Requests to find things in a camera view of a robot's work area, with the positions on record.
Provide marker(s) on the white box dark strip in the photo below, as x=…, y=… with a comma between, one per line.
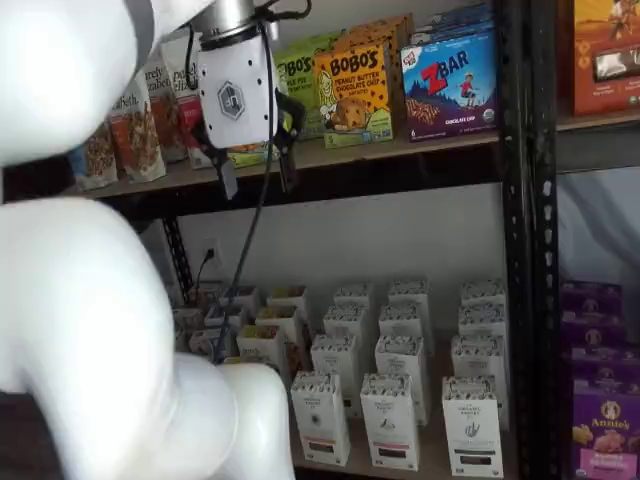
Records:
x=472, y=435

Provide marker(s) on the white Organic Pantry box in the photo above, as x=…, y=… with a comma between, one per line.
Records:
x=334, y=355
x=482, y=292
x=481, y=320
x=402, y=355
x=401, y=317
x=477, y=357
x=347, y=320
x=409, y=291
x=354, y=294

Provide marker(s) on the yellow Bobo's box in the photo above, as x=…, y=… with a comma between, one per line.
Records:
x=352, y=95

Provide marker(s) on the blue ZBar box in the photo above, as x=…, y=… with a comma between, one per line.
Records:
x=460, y=22
x=450, y=90

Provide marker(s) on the white wall outlet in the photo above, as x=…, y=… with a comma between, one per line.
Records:
x=211, y=251

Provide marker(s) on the orange Bobo's box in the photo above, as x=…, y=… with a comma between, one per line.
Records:
x=385, y=32

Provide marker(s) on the purple Annie's box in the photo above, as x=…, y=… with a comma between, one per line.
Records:
x=592, y=332
x=605, y=365
x=590, y=297
x=607, y=435

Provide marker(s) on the black yellow wrist camera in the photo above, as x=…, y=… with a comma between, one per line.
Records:
x=290, y=112

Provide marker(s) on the large orange box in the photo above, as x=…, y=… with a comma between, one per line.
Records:
x=605, y=55

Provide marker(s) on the small green snack box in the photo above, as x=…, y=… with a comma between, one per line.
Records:
x=250, y=156

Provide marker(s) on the green Bobo's box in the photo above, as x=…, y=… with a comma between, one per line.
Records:
x=297, y=70

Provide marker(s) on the Purely Elizabeth granola bag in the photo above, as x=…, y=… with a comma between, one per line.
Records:
x=97, y=160
x=167, y=110
x=137, y=135
x=187, y=110

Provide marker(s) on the white box pink strip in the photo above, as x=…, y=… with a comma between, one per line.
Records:
x=390, y=430

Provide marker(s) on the wooden shelf board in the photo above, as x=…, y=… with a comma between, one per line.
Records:
x=425, y=145

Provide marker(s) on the white box dark print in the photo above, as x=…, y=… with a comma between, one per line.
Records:
x=186, y=317
x=235, y=317
x=202, y=342
x=210, y=292
x=245, y=295

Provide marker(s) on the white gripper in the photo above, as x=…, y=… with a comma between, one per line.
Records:
x=235, y=95

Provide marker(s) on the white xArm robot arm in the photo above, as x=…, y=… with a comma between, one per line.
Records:
x=75, y=325

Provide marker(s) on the black metal rack frame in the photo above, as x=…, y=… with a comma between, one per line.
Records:
x=525, y=250

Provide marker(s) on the white pasta box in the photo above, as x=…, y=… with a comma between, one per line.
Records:
x=289, y=295
x=260, y=345
x=280, y=317
x=235, y=360

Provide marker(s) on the wooden shelf with grey beam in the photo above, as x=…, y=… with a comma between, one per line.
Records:
x=600, y=145

